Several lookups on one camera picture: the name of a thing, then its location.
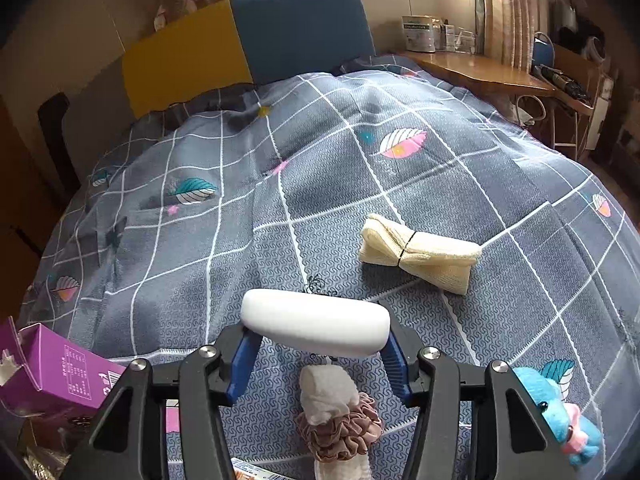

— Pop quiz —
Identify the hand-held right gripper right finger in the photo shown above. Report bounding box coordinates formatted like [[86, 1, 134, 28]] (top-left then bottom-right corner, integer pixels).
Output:
[[382, 317, 568, 480]]

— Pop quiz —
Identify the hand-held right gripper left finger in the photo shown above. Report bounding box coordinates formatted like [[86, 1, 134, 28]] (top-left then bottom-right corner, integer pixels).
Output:
[[60, 325, 263, 480]]

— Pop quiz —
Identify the white towel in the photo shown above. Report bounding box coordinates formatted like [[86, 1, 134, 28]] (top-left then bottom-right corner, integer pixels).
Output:
[[299, 364, 373, 480]]

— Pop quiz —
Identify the brown satin scrunchie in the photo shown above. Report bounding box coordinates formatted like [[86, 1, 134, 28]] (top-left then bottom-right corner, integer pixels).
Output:
[[296, 392, 384, 462]]

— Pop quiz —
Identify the white oval bar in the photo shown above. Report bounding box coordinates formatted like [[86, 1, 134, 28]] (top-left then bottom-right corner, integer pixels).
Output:
[[240, 288, 392, 359]]

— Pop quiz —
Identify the orange printed packet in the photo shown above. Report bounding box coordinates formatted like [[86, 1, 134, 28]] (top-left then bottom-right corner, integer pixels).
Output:
[[231, 457, 286, 480]]

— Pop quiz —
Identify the cream folded cloth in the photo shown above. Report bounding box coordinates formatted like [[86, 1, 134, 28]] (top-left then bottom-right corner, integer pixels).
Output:
[[358, 213, 483, 296]]

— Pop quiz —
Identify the grey checked quilt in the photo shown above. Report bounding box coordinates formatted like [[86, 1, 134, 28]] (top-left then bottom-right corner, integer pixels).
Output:
[[17, 52, 640, 480]]

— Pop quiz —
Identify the blue plush toy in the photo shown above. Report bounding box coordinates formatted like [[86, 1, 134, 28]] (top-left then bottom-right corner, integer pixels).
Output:
[[511, 366, 603, 471]]

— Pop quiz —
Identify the purple cardboard box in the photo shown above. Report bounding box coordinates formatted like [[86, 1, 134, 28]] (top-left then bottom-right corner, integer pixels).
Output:
[[0, 319, 128, 441]]

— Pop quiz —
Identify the wooden desk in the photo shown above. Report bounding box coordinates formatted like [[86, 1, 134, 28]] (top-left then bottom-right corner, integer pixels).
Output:
[[395, 50, 596, 111]]

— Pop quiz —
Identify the black hair styling tool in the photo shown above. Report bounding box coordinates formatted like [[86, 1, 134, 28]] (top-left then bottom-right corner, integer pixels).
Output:
[[537, 65, 588, 101]]

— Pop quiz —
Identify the clear plastic organizer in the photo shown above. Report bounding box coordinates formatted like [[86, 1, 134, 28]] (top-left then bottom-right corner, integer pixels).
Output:
[[440, 20, 476, 54]]

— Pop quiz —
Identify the yellow and blue headboard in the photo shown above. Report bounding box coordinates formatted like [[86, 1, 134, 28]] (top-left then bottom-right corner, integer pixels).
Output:
[[121, 0, 377, 118]]

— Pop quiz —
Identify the blue chair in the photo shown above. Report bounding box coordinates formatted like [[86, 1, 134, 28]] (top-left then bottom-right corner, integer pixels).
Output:
[[531, 32, 556, 78]]

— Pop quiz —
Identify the black hair tie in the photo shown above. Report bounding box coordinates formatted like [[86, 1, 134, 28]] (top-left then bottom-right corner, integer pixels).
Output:
[[397, 231, 416, 267]]

